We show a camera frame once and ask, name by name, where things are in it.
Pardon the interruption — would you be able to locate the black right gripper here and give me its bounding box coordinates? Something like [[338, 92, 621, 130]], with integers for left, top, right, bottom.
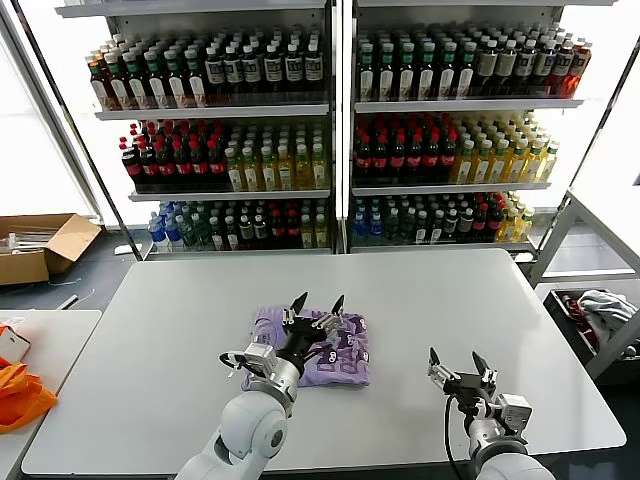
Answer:
[[426, 347, 500, 414]]

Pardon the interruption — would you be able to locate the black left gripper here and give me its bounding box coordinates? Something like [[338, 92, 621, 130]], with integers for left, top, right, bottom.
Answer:
[[278, 291, 347, 372]]

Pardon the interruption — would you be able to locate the purple t-shirt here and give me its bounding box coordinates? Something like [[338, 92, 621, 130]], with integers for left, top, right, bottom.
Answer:
[[241, 304, 374, 392]]

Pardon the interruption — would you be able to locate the cola bottle red cap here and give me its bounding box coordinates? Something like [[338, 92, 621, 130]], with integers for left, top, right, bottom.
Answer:
[[389, 132, 407, 180], [269, 209, 286, 249], [190, 139, 211, 186], [156, 140, 177, 187], [284, 208, 300, 249], [406, 132, 424, 179], [487, 201, 504, 242], [440, 130, 458, 179], [119, 138, 146, 188], [473, 202, 490, 243], [354, 134, 373, 180], [423, 131, 441, 179], [173, 139, 194, 187], [207, 138, 227, 186], [138, 140, 160, 187], [372, 133, 390, 180]]

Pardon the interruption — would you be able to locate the blue water bottle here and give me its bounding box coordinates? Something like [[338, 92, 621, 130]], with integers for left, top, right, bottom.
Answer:
[[164, 209, 182, 251], [147, 212, 166, 252], [368, 208, 384, 247], [352, 209, 369, 247]]

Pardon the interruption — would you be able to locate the black plastic crate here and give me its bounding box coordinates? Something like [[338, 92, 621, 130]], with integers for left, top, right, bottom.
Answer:
[[542, 288, 640, 382]]

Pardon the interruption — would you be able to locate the green tinted water bottle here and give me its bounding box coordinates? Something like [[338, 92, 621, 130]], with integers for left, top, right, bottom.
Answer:
[[179, 212, 197, 251], [399, 207, 416, 246], [384, 207, 401, 246], [194, 212, 212, 251]]

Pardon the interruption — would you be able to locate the red crumpled cloth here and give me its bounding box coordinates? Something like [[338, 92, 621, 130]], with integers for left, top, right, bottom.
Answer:
[[562, 294, 602, 352]]

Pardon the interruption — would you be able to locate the grey crumpled cloth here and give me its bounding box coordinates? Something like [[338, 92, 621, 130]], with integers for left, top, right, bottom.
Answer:
[[576, 289, 639, 327]]

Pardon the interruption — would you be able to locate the grey metal shelf unit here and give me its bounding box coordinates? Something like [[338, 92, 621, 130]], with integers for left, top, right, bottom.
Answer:
[[54, 0, 342, 261], [344, 0, 619, 256]]

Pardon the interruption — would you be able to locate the dark tea bottle green label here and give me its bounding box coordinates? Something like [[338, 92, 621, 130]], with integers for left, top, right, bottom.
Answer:
[[397, 42, 417, 102], [144, 49, 171, 110], [418, 42, 437, 101], [164, 48, 190, 109], [124, 50, 152, 110], [184, 47, 209, 108], [457, 41, 477, 100], [377, 43, 397, 102], [438, 42, 457, 101], [357, 43, 377, 102], [104, 51, 133, 111]]

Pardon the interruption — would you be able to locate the dark drink bottle blue label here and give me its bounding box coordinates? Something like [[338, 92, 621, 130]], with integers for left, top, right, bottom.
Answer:
[[552, 40, 575, 96], [223, 44, 247, 95], [243, 44, 266, 95], [283, 42, 306, 94], [303, 41, 325, 93], [204, 45, 229, 96], [263, 43, 286, 94], [533, 40, 556, 96], [514, 40, 537, 96]]

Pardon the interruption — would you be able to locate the open brown cardboard box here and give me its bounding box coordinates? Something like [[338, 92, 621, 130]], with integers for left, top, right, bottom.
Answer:
[[0, 213, 104, 286]]

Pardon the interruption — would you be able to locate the white plastic strips bundle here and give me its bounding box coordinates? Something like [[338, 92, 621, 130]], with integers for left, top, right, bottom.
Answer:
[[0, 225, 57, 252]]

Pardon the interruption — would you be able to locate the white box orange flap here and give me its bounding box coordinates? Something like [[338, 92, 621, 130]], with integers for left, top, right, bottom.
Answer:
[[0, 323, 33, 364]]

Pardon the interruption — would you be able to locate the orange fabric bag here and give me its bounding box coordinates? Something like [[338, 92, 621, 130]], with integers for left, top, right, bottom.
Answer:
[[0, 357, 59, 434]]

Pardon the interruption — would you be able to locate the dark drink bottle beige label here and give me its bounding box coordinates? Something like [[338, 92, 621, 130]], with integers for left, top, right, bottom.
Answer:
[[495, 40, 518, 96], [475, 40, 499, 96]]

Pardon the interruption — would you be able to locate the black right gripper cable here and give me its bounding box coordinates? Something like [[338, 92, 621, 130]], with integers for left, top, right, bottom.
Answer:
[[443, 394, 474, 480]]

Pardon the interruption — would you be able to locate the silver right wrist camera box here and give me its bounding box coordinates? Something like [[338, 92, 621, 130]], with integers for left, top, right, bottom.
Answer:
[[494, 393, 534, 436]]

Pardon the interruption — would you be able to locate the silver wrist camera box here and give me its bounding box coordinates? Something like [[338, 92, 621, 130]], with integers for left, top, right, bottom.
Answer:
[[243, 342, 279, 380], [494, 393, 534, 436]]

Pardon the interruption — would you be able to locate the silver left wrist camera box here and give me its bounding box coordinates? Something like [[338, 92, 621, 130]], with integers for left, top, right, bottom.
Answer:
[[243, 342, 279, 380]]

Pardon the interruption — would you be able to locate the white connector black cable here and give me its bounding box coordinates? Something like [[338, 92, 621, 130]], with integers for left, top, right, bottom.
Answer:
[[218, 351, 249, 382]]

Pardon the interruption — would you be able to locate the grey metal frame table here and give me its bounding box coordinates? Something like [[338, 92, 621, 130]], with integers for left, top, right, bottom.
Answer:
[[527, 188, 640, 287]]

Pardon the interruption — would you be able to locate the dark slanted frame pole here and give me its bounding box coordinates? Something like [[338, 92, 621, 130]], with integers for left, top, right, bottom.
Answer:
[[10, 0, 144, 262]]

